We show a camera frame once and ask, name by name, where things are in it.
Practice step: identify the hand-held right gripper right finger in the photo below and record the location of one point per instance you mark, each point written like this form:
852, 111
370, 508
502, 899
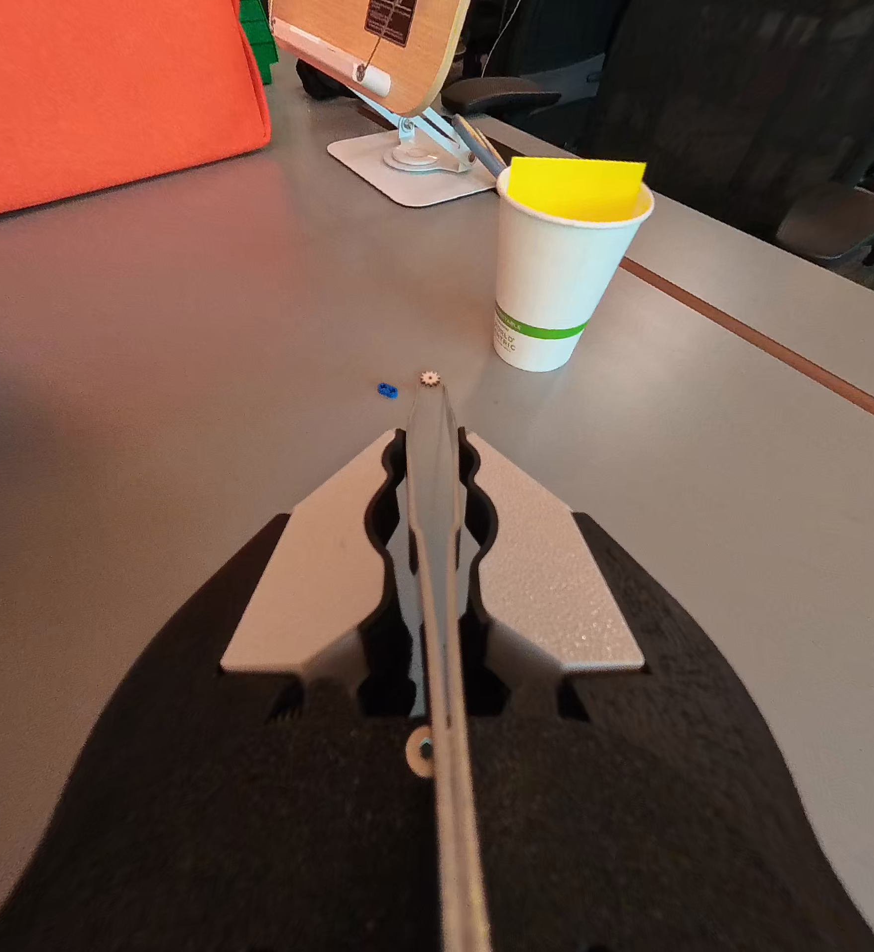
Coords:
556, 587

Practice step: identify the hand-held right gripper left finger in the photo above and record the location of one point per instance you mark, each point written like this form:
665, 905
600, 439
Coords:
310, 587

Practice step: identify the long metal tweezers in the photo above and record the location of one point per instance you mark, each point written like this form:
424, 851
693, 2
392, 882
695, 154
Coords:
444, 669

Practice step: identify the small tan gear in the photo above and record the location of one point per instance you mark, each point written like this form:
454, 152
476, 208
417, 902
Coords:
429, 378

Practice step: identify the white paper cup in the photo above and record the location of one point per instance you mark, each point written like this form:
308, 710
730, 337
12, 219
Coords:
556, 290

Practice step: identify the yellow sticky note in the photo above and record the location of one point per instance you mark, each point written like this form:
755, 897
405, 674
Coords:
578, 190

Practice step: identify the black mesh office chair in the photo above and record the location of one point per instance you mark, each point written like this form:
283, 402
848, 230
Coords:
526, 82
741, 111

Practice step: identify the orange felt storage bin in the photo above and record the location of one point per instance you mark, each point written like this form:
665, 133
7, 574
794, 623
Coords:
95, 97

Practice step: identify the green plastic tray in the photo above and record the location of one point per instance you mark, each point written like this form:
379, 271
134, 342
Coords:
260, 44

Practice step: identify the wooden book stand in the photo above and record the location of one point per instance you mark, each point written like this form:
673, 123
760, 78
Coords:
392, 44

